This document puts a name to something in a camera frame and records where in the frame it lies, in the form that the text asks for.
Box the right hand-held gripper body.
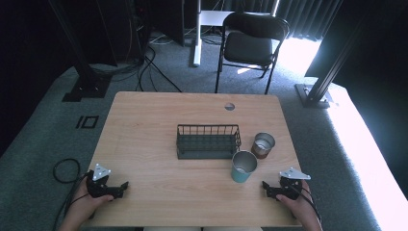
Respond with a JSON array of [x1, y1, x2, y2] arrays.
[[268, 167, 312, 202]]

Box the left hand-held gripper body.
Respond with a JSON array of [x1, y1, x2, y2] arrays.
[[85, 163, 125, 199]]

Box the teal metal cup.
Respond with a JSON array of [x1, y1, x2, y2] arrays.
[[230, 149, 259, 185]]

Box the brown metal cup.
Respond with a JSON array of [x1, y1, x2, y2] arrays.
[[250, 131, 276, 160]]

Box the black wire basket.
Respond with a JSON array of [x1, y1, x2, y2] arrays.
[[175, 123, 242, 161]]

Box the person's right hand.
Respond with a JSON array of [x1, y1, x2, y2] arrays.
[[275, 180, 318, 223]]

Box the person's left hand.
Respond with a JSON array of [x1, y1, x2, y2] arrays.
[[67, 183, 115, 225]]

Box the black metal stand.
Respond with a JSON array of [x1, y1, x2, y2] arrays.
[[47, 0, 113, 103], [294, 13, 369, 110]]

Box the black folding chair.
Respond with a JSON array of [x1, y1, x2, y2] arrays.
[[214, 11, 291, 96]]

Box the dark cabinet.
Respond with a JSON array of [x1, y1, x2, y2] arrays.
[[95, 0, 186, 66]]

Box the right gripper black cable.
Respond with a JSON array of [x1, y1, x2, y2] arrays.
[[288, 181, 323, 224]]

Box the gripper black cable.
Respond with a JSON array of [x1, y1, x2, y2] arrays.
[[288, 181, 323, 224], [52, 158, 94, 231]]

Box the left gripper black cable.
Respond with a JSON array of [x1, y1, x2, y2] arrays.
[[52, 158, 94, 231]]

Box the black floor cables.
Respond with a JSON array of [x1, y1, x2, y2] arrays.
[[89, 44, 184, 94]]

